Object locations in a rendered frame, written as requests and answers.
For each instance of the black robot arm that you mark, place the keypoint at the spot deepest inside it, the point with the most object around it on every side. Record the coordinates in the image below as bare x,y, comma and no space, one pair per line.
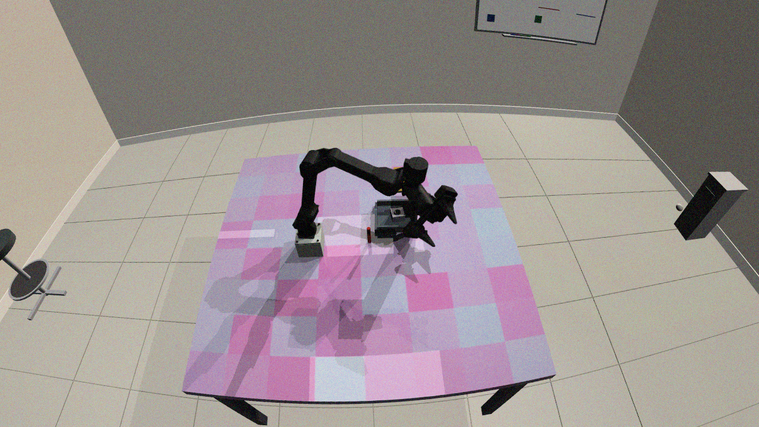
385,180

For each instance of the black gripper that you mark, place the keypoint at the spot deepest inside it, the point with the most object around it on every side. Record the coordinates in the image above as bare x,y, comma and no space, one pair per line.
425,207

